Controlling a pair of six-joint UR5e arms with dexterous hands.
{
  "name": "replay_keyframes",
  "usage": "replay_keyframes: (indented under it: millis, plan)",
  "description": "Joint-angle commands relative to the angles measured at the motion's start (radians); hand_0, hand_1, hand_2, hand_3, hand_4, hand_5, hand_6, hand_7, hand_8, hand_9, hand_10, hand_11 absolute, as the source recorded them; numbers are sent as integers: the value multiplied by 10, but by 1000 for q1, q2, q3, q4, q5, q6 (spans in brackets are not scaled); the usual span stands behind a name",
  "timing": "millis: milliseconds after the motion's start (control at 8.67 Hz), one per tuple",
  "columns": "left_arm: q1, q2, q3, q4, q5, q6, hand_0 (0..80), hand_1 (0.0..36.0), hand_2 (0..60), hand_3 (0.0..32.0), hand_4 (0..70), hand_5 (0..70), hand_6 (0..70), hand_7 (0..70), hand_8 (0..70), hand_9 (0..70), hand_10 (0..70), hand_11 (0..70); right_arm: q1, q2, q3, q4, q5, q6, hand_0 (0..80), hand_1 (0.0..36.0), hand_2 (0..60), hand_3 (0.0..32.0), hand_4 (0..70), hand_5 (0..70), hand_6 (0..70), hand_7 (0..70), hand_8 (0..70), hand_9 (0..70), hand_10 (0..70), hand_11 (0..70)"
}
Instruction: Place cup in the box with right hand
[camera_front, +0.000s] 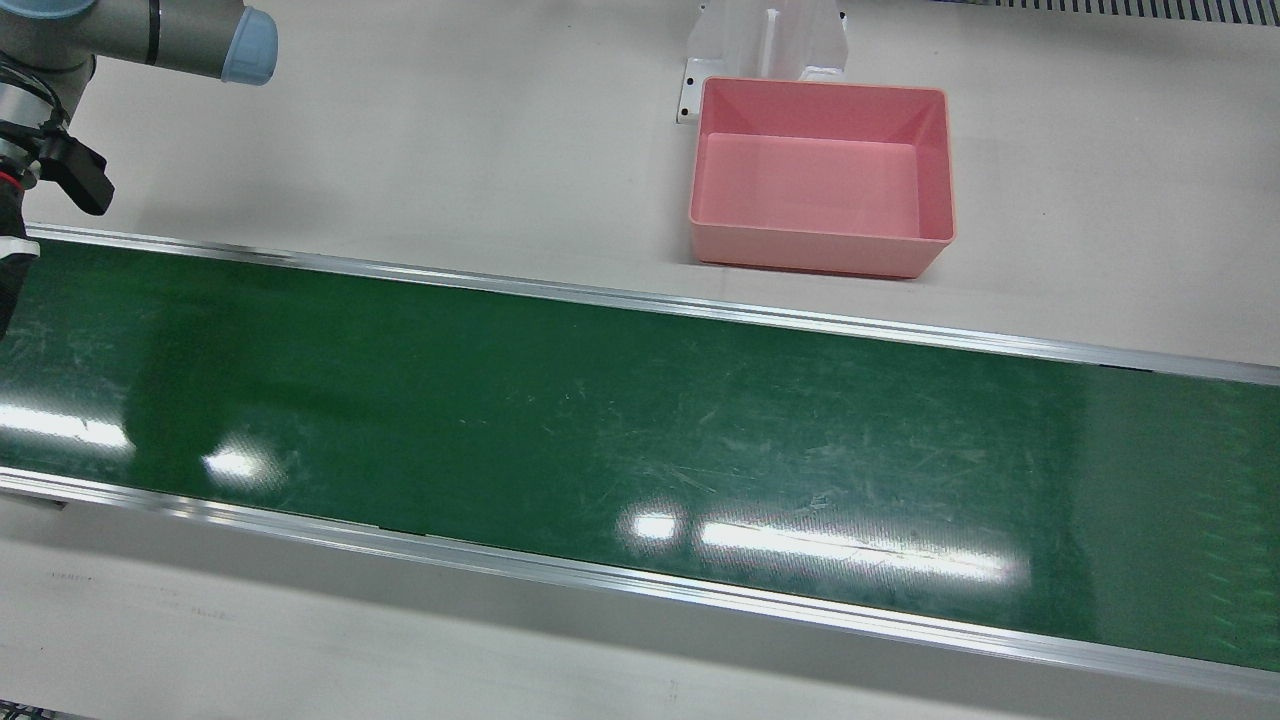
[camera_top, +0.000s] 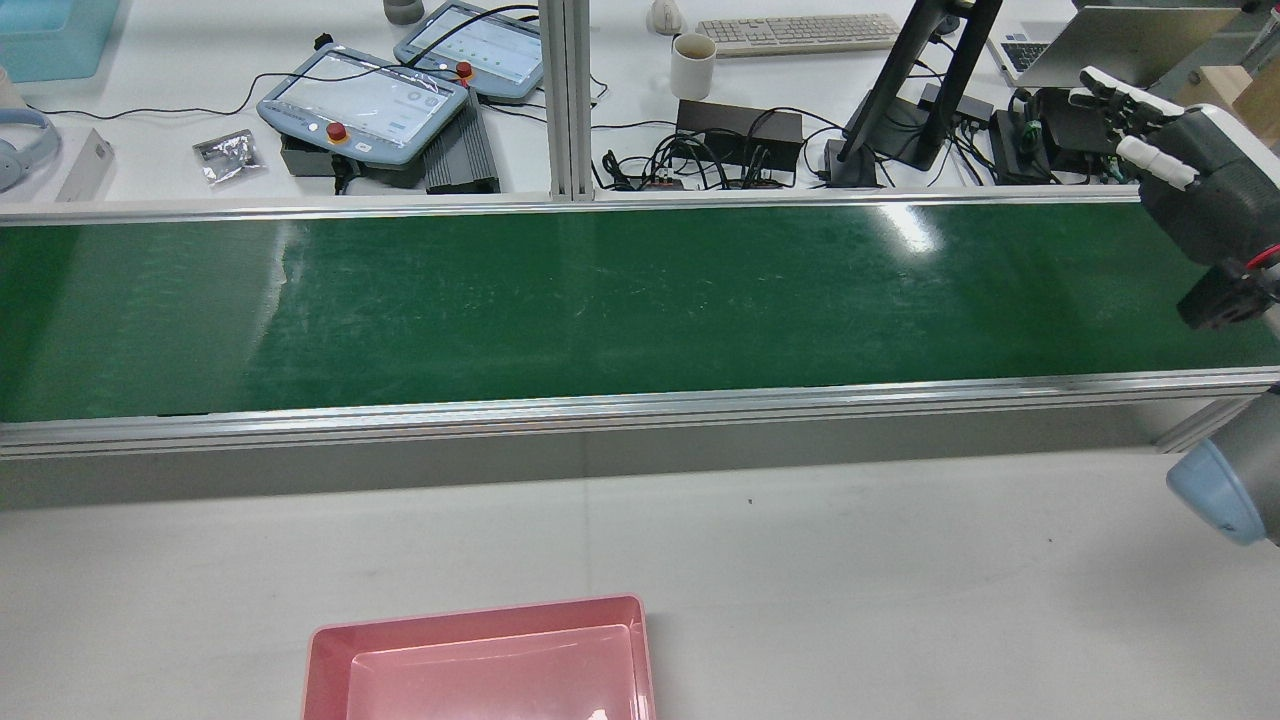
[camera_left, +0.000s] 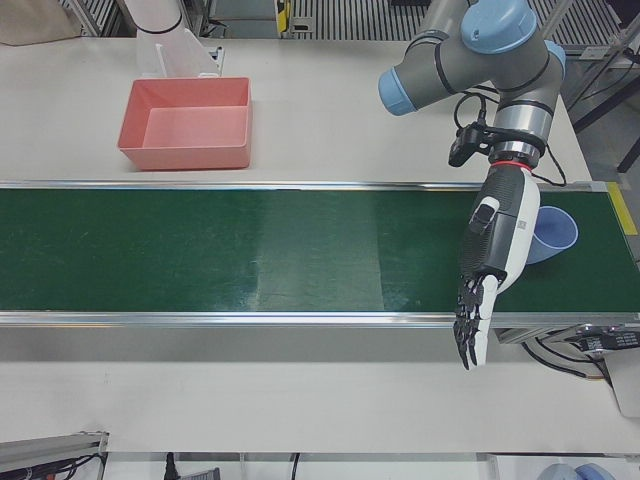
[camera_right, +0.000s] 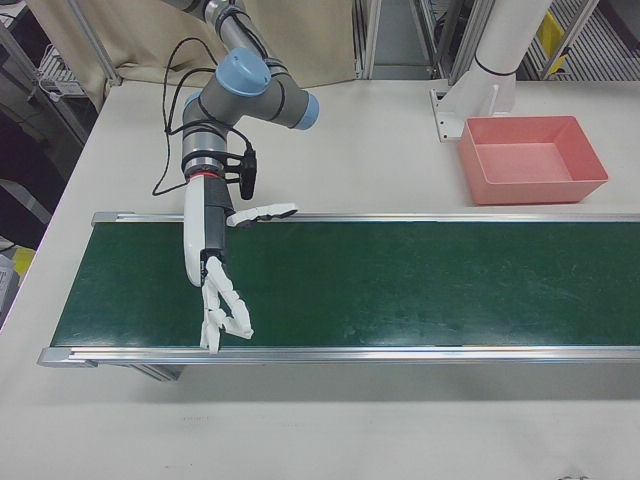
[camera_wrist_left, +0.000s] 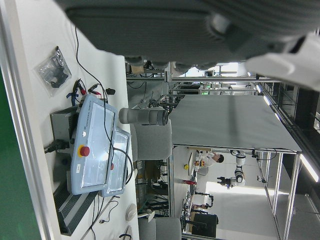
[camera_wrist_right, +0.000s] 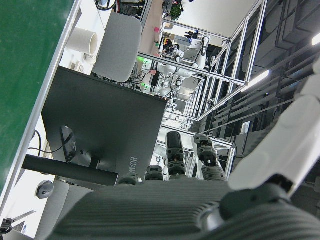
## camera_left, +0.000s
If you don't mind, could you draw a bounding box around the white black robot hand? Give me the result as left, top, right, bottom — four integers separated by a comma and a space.
452, 162, 543, 372

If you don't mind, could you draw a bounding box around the blue plastic cup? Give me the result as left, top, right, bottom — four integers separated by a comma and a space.
527, 205, 580, 266

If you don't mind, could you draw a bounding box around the black conveyor control box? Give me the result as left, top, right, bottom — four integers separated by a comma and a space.
574, 324, 640, 357

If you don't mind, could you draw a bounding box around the pink plastic box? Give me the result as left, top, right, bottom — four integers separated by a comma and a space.
116, 76, 255, 172

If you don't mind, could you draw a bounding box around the grey flat device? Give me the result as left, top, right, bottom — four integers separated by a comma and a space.
602, 349, 640, 419

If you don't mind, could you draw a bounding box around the green conveyor belt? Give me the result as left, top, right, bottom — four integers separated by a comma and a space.
0, 179, 640, 346

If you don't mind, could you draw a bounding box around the yellow black safety marker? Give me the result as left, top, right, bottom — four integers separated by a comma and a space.
273, 0, 296, 37

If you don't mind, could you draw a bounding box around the aluminium extrusion beam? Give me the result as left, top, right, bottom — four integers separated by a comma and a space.
0, 429, 110, 480

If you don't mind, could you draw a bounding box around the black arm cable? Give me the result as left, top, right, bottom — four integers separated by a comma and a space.
452, 85, 569, 188

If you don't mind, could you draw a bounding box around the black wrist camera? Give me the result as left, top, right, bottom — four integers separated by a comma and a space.
447, 122, 494, 168

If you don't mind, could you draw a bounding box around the grey cable under conveyor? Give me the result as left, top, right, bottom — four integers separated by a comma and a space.
522, 337, 609, 381

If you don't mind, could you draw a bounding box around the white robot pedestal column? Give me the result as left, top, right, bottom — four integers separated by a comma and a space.
119, 0, 225, 80

